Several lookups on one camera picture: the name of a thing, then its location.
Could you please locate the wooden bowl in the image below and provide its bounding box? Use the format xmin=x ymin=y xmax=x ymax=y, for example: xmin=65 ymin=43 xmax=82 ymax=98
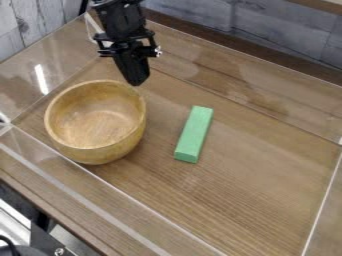
xmin=45 ymin=80 xmax=147 ymax=165

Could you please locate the black cable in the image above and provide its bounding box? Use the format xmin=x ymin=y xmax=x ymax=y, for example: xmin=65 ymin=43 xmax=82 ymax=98
xmin=0 ymin=234 xmax=22 ymax=256

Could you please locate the clear acrylic enclosure wall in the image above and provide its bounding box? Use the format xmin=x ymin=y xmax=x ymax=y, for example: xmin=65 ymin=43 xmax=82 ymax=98
xmin=0 ymin=19 xmax=342 ymax=256

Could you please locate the black metal bracket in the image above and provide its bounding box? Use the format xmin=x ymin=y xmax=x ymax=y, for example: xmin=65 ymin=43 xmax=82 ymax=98
xmin=30 ymin=223 xmax=67 ymax=256

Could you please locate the green rectangular block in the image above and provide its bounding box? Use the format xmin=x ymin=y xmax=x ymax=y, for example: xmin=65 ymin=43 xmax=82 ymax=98
xmin=174 ymin=106 xmax=214 ymax=163

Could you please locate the clear acrylic corner bracket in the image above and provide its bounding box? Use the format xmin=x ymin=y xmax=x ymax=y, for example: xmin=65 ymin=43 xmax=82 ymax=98
xmin=85 ymin=13 xmax=105 ymax=43

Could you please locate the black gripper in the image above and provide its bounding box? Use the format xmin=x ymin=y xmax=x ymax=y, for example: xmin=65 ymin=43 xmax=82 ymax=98
xmin=93 ymin=0 xmax=162 ymax=86

